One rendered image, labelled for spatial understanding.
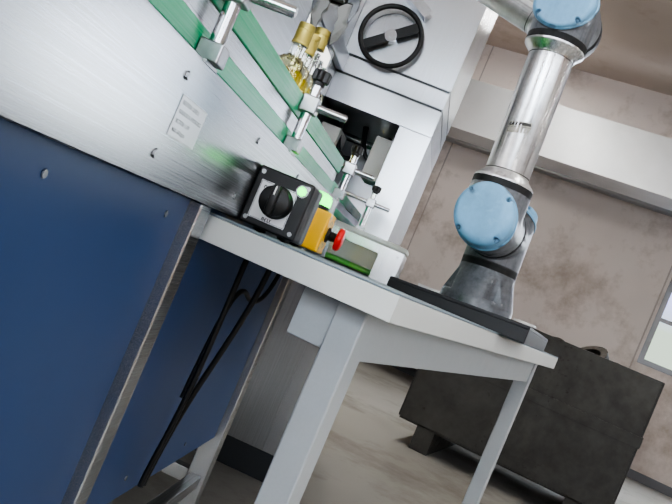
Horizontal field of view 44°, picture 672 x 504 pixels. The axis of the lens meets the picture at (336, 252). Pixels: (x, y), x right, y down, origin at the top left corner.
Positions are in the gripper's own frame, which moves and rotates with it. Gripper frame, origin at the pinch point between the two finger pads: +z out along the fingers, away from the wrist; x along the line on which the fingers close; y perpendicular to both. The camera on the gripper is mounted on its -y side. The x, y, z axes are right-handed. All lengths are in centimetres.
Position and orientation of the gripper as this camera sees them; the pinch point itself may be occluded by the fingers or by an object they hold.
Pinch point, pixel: (322, 34)
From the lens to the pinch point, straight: 180.2
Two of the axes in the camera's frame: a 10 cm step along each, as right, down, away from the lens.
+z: -3.9, 9.2, -0.1
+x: -9.2, -3.8, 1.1
